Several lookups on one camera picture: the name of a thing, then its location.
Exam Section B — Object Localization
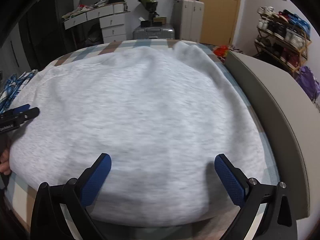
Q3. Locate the person's left hand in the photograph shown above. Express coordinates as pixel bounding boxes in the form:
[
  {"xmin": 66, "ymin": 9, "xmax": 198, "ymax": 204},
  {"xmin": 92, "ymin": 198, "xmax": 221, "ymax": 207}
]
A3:
[{"xmin": 0, "ymin": 148, "xmax": 11, "ymax": 176}]

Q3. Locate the red orange toy pile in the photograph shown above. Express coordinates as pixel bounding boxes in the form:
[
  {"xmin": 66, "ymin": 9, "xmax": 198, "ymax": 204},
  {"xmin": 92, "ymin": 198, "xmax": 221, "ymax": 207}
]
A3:
[{"xmin": 213, "ymin": 46, "xmax": 229, "ymax": 63}]

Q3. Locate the purple plastic bag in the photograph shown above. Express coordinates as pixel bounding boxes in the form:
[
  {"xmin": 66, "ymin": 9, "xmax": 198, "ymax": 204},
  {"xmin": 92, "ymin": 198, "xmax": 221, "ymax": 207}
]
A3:
[{"xmin": 296, "ymin": 66, "xmax": 319, "ymax": 101}]

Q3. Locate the wooden shoe rack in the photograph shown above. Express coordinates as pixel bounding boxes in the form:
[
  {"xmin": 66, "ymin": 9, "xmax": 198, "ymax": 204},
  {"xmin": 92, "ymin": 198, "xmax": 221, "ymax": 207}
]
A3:
[{"xmin": 254, "ymin": 7, "xmax": 312, "ymax": 77}]

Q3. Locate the light grey hoodie sweatshirt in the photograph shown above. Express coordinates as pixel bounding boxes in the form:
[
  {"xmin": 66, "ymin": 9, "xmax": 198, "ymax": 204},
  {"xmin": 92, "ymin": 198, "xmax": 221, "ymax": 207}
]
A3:
[{"xmin": 7, "ymin": 41, "xmax": 267, "ymax": 228}]

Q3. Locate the beige padded bed headboard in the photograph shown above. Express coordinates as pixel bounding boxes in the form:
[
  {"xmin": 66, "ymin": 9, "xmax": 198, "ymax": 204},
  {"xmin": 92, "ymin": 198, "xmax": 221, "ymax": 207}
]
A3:
[{"xmin": 225, "ymin": 52, "xmax": 319, "ymax": 219}]

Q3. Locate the wooden door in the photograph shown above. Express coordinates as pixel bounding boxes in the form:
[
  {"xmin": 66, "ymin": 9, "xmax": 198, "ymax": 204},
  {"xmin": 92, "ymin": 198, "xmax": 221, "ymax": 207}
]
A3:
[{"xmin": 200, "ymin": 0, "xmax": 241, "ymax": 46}]

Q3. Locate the checkered bed sheet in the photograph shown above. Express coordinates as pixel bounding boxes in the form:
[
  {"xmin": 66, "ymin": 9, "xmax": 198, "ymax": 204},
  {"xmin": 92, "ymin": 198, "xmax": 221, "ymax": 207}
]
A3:
[{"xmin": 4, "ymin": 38, "xmax": 281, "ymax": 235}]

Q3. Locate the white drawer desk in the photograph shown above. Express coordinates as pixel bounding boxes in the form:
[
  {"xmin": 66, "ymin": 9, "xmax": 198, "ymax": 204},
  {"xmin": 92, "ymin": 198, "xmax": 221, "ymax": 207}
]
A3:
[{"xmin": 63, "ymin": 2, "xmax": 132, "ymax": 43}]

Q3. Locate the white tall suitcase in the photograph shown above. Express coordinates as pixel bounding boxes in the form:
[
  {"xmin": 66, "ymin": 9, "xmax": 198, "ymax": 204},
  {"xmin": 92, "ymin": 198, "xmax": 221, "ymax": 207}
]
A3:
[{"xmin": 171, "ymin": 0, "xmax": 204, "ymax": 43}]

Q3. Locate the blue white plaid shirt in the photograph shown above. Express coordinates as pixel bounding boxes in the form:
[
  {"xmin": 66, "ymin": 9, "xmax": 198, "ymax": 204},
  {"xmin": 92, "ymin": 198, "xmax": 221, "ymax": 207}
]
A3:
[{"xmin": 0, "ymin": 69, "xmax": 38, "ymax": 113}]

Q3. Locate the silver hard-shell suitcase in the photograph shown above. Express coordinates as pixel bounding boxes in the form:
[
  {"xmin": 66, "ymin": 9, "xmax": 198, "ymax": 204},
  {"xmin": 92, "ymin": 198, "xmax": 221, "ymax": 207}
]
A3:
[{"xmin": 132, "ymin": 24, "xmax": 175, "ymax": 40}]

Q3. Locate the black wardrobe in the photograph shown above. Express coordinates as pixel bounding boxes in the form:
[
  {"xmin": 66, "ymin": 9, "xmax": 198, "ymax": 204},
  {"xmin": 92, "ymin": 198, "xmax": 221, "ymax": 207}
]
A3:
[{"xmin": 1, "ymin": 0, "xmax": 74, "ymax": 72}]

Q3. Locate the wrapped flower bouquet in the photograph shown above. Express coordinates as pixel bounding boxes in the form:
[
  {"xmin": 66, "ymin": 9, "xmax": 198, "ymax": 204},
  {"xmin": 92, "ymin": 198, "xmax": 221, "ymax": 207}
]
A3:
[{"xmin": 138, "ymin": 0, "xmax": 159, "ymax": 21}]

